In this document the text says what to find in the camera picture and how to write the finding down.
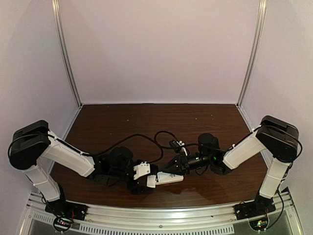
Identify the white remote control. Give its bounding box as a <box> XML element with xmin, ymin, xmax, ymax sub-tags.
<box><xmin>156</xmin><ymin>172</ymin><xmax>184</xmax><ymax>185</ymax></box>

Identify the white battery cover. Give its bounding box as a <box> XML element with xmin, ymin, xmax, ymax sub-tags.
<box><xmin>146</xmin><ymin>175</ymin><xmax>157</xmax><ymax>188</ymax></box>

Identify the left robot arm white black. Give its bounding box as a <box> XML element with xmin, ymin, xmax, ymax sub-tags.
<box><xmin>7</xmin><ymin>120</ymin><xmax>158</xmax><ymax>203</ymax></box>

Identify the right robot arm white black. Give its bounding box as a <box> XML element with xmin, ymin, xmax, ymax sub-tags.
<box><xmin>162</xmin><ymin>115</ymin><xmax>303</xmax><ymax>212</ymax></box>

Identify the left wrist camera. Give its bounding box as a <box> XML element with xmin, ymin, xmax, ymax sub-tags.
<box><xmin>133</xmin><ymin>162</ymin><xmax>159</xmax><ymax>180</ymax></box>

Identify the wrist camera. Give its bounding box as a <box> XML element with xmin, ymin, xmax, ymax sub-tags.
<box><xmin>169</xmin><ymin>140</ymin><xmax>189</xmax><ymax>156</ymax></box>
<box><xmin>133</xmin><ymin>162</ymin><xmax>159</xmax><ymax>180</ymax></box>

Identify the left black camera cable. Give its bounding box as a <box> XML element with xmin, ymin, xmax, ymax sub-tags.
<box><xmin>92</xmin><ymin>133</ymin><xmax>164</xmax><ymax>164</ymax></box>

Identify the black camera cable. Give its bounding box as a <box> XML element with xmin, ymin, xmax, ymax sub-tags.
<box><xmin>154</xmin><ymin>131</ymin><xmax>203</xmax><ymax>150</ymax></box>
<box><xmin>92</xmin><ymin>133</ymin><xmax>164</xmax><ymax>164</ymax></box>

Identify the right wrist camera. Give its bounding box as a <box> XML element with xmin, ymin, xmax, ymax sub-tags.
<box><xmin>169</xmin><ymin>140</ymin><xmax>189</xmax><ymax>156</ymax></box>

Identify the right black camera cable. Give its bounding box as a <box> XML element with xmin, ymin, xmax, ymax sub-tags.
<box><xmin>154</xmin><ymin>131</ymin><xmax>203</xmax><ymax>150</ymax></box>

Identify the front aluminium rail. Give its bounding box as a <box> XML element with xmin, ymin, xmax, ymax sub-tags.
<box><xmin>17</xmin><ymin>192</ymin><xmax>304</xmax><ymax>235</ymax></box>

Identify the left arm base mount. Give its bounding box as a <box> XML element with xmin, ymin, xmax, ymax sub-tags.
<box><xmin>42</xmin><ymin>186</ymin><xmax>88</xmax><ymax>234</ymax></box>

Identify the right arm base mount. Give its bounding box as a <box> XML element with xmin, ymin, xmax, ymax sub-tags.
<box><xmin>233</xmin><ymin>194</ymin><xmax>276</xmax><ymax>232</ymax></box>

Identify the right aluminium corner post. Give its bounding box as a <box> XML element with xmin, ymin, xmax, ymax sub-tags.
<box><xmin>237</xmin><ymin>0</ymin><xmax>267</xmax><ymax>108</ymax></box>

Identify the aluminium corner post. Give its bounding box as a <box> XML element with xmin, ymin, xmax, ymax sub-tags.
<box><xmin>237</xmin><ymin>0</ymin><xmax>267</xmax><ymax>108</ymax></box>
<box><xmin>51</xmin><ymin>0</ymin><xmax>83</xmax><ymax>108</ymax></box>

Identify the left aluminium corner post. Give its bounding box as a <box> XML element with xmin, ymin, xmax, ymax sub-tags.
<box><xmin>51</xmin><ymin>0</ymin><xmax>83</xmax><ymax>108</ymax></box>

